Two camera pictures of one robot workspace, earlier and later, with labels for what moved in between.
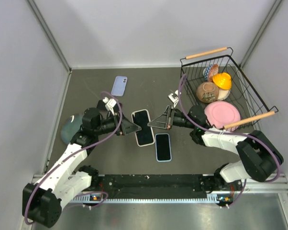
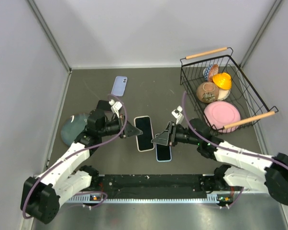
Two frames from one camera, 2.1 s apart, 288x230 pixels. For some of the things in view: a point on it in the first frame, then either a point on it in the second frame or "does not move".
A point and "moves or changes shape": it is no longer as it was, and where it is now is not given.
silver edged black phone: [145, 136] moves or changes shape
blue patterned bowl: [205, 72] does not move
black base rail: [165, 186] does not move
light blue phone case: [163, 150] does not move
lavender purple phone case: [119, 86] does not move
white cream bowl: [223, 94] does not move
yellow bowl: [223, 80] does not move
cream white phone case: [145, 136] moves or changes shape
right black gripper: [166, 120] to [169, 135]
